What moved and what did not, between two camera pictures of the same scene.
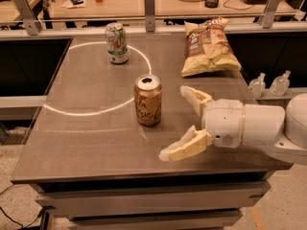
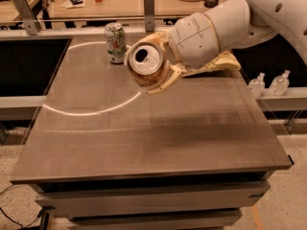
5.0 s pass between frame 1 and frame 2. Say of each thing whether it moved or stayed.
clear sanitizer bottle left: stayed
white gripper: moved
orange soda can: moved
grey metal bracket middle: stayed
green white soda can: stayed
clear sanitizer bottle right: stayed
